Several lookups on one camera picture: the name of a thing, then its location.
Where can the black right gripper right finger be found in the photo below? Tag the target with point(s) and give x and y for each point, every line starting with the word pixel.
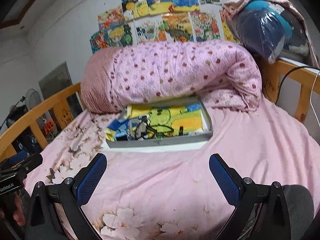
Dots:
pixel 272 218

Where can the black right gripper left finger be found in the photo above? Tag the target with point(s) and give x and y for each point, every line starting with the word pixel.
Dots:
pixel 42 219

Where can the person's left hand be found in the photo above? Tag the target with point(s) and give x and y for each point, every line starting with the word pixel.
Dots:
pixel 12 205

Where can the pink bed sheet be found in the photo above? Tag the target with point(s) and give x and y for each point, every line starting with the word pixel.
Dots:
pixel 171 193

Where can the standing fan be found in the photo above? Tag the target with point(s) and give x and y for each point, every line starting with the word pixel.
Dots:
pixel 26 103

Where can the light blue kids smartwatch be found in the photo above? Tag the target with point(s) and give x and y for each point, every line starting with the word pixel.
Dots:
pixel 123 133

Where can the grey shallow box tray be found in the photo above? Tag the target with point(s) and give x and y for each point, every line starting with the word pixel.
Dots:
pixel 206 135

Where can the silver hair clip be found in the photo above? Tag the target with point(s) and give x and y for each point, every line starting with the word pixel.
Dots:
pixel 141 128

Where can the green cartoon drawing paper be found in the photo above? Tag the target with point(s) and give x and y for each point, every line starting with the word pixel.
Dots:
pixel 162 122

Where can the pink apple print quilt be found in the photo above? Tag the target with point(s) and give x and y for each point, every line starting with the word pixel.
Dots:
pixel 222 74

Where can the plastic bagged blue bedding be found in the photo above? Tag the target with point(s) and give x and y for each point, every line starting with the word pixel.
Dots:
pixel 269 29

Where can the pink cloth on bag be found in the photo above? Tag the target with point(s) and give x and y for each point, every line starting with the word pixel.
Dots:
pixel 232 7

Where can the yellow wooden bed frame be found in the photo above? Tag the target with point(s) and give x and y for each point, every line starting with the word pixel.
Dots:
pixel 273 78

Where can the children's drawings on wall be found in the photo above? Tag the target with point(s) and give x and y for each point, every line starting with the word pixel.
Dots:
pixel 143 21

